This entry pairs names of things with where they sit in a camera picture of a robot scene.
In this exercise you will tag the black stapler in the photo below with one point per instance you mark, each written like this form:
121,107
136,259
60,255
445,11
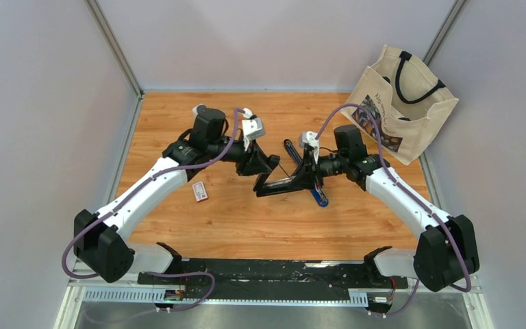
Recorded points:
262,188

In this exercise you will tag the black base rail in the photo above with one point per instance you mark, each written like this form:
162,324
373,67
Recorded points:
276,280

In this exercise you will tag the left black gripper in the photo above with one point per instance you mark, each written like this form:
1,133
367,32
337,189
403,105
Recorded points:
245,164

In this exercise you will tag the blue stapler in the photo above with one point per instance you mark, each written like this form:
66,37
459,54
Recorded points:
317,193

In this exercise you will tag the beige canvas tote bag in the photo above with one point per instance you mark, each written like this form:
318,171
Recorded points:
400,102

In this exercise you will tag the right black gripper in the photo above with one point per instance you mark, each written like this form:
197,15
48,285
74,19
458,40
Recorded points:
310,166

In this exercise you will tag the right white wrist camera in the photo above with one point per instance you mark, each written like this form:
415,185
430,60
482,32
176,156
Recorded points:
309,141

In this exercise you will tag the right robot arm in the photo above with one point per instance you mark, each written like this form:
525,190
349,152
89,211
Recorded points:
446,254

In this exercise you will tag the red white staple box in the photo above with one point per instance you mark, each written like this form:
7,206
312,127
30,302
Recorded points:
199,191

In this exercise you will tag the white plastic bottle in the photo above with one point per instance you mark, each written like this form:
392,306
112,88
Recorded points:
199,109

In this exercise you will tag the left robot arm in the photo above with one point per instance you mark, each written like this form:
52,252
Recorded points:
99,247

